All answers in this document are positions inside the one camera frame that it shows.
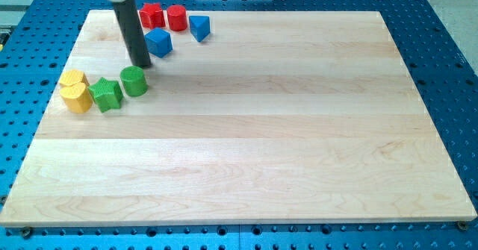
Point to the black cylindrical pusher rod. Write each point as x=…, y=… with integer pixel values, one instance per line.
x=132, y=32

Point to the blue cube block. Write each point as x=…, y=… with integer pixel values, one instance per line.
x=158, y=42

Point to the red star block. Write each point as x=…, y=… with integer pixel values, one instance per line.
x=152, y=16

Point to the red cylinder block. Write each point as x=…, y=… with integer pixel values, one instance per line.
x=177, y=17

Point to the green cylinder block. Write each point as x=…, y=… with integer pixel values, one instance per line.
x=134, y=81

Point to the blue triangular prism block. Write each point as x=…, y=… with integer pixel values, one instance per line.
x=199, y=27

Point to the green star block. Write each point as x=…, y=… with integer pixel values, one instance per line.
x=107, y=94

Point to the yellow hexagon block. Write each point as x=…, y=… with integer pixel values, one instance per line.
x=71, y=77

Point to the yellow heart-shaped block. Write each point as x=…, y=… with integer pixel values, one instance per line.
x=77, y=97

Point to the light wooden board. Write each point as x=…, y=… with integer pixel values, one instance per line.
x=276, y=117

